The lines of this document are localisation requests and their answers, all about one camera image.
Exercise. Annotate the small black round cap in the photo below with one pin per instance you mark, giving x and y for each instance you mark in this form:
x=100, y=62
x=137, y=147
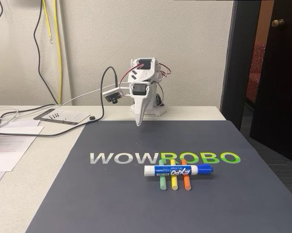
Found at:
x=92, y=118

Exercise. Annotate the yellow chalk stick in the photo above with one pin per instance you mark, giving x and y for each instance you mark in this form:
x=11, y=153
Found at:
x=174, y=183

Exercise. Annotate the brass door knob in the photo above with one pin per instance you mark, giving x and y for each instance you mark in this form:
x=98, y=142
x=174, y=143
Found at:
x=278, y=23

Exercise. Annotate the grey WOWROBO mat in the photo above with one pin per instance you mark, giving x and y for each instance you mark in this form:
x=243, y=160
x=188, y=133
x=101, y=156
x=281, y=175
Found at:
x=136, y=208

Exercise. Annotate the dark wooden door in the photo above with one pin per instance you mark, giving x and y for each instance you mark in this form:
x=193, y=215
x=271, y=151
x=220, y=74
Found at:
x=281, y=97

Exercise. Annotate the blank white paper sheet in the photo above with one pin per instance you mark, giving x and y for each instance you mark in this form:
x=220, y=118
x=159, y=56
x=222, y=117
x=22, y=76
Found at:
x=19, y=123

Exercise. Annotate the grey door frame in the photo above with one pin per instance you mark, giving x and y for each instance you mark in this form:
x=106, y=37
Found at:
x=235, y=60

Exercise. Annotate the orange chalk stick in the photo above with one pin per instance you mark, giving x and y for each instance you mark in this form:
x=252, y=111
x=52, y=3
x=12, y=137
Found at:
x=187, y=183

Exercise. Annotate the white printed paper sheet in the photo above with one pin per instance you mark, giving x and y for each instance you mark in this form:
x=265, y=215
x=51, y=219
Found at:
x=12, y=150

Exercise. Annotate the blue dry erase marker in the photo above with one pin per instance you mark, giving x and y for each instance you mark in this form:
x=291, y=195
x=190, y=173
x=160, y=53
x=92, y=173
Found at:
x=171, y=170

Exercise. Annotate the green chalk stick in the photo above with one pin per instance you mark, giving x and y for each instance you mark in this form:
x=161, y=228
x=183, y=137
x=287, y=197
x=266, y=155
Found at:
x=163, y=183

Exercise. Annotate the red upholstered chair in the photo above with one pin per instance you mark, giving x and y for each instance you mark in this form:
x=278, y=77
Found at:
x=256, y=68

